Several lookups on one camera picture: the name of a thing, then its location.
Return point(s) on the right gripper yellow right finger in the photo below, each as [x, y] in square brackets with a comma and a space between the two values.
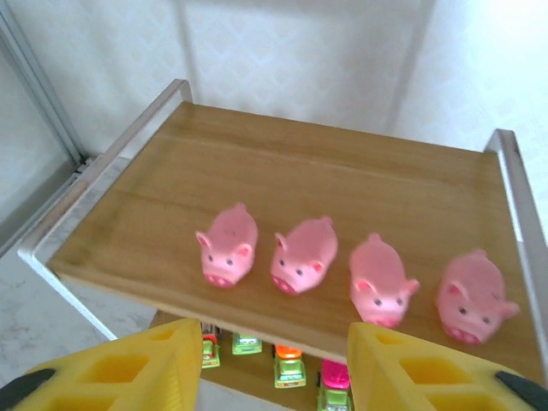
[385, 377]

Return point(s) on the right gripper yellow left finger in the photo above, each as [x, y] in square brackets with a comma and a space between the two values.
[171, 377]

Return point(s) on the green bottle pink cap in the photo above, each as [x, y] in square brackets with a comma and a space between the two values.
[334, 385]

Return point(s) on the pink plastic toy pig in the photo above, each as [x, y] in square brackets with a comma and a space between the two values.
[471, 291]
[229, 244]
[306, 252]
[379, 274]

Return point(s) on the wooden shelf white metal frame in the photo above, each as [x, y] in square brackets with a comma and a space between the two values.
[299, 180]

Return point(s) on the aluminium side rail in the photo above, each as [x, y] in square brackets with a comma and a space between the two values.
[38, 205]

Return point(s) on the aluminium frame post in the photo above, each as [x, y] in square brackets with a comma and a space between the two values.
[49, 100]

